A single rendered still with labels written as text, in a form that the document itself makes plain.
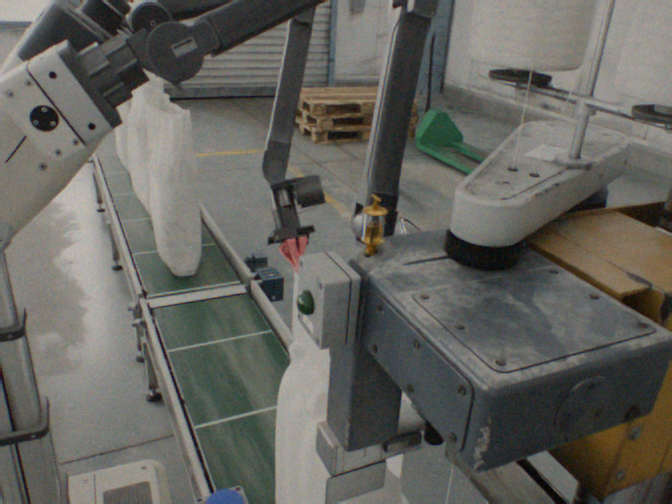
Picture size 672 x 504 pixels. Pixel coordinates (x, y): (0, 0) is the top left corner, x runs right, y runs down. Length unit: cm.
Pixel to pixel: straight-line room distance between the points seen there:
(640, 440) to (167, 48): 81
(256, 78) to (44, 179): 753
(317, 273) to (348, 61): 847
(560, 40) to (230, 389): 152
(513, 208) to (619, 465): 38
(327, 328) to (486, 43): 45
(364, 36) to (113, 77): 834
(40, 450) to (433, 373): 112
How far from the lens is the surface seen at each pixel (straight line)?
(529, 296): 66
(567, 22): 88
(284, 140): 138
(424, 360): 59
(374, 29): 922
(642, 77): 72
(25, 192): 112
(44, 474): 159
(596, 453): 88
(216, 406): 196
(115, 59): 90
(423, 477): 232
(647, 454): 93
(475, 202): 68
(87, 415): 262
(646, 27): 73
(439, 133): 639
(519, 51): 87
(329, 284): 65
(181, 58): 88
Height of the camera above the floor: 163
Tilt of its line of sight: 25 degrees down
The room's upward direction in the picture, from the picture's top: 4 degrees clockwise
